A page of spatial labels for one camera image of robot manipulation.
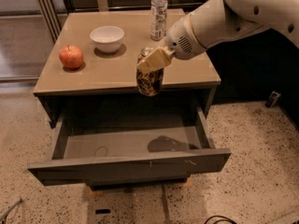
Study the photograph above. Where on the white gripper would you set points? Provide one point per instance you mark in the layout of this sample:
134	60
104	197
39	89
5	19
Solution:
181	43

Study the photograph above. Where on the orange soda can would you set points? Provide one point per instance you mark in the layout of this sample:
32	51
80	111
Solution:
149	84

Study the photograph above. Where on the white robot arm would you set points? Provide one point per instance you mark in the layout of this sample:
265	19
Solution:
218	21

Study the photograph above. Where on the grey cabinet with tan top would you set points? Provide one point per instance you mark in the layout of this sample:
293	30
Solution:
114	72

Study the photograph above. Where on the open grey top drawer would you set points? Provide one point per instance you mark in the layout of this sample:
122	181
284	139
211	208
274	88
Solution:
100	151

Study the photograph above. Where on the clear plastic water bottle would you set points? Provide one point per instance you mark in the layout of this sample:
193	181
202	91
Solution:
157	19

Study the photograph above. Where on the white ceramic bowl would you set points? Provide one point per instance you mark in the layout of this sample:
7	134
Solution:
107	39

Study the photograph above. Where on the red apple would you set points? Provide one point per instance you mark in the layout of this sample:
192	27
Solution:
71	57

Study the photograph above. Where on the small grey floor device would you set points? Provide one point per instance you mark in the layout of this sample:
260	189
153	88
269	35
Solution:
272	99

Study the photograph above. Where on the grey metal rod on floor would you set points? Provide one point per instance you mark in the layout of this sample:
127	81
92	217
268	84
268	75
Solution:
3	217

